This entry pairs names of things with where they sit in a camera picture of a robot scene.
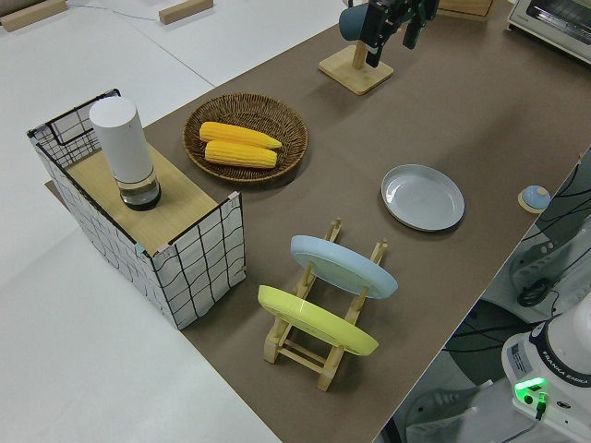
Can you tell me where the wooden plate rack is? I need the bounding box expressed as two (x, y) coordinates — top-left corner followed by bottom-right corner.
(262, 217), (390, 392)

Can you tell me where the gray plate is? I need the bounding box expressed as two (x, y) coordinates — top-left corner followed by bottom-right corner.
(380, 164), (466, 233)

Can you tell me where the white toaster oven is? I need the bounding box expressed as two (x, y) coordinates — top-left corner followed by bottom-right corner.
(505, 0), (591, 64)

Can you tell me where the wooden shelf board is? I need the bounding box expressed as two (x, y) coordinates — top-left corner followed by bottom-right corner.
(66, 145), (218, 255)

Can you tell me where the wooden mug tree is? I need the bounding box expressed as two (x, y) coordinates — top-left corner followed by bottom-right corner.
(318, 39), (395, 96)

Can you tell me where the white cylinder with dark base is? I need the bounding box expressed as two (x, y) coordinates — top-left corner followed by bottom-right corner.
(89, 99), (163, 212)

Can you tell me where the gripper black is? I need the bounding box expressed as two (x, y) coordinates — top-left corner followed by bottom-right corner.
(366, 0), (439, 66)

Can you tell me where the wooden drawer cabinet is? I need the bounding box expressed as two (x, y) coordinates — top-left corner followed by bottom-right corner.
(436, 0), (502, 22)

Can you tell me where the dark teal mug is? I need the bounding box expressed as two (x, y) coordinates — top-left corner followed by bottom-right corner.
(338, 4), (372, 42)

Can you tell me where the light blue plate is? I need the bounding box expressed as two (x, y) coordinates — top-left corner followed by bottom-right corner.
(289, 234), (399, 301)

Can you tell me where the brown table mat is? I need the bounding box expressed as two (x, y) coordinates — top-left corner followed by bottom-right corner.
(43, 0), (591, 443)

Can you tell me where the black coiled cable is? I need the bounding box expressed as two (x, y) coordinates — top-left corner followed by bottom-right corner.
(516, 278), (551, 309)

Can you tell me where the grid-pattern wire storage box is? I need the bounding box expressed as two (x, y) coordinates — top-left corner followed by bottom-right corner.
(26, 87), (246, 331)

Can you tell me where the yellow corn cob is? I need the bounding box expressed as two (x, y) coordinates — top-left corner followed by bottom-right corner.
(203, 140), (279, 170)
(199, 121), (283, 150)

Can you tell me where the light wooden block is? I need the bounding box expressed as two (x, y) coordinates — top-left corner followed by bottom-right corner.
(158, 0), (214, 24)
(0, 0), (68, 32)

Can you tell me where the yellow plate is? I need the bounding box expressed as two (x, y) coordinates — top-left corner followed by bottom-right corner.
(257, 284), (380, 357)

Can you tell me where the brown wicker basket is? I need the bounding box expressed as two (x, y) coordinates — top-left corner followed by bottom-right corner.
(183, 93), (309, 186)

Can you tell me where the black cable with green plug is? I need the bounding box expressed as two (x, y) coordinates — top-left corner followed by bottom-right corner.
(530, 390), (550, 422)

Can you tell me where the blue bell with wooden base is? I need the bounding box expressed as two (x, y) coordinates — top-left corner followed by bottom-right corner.
(517, 185), (550, 213)

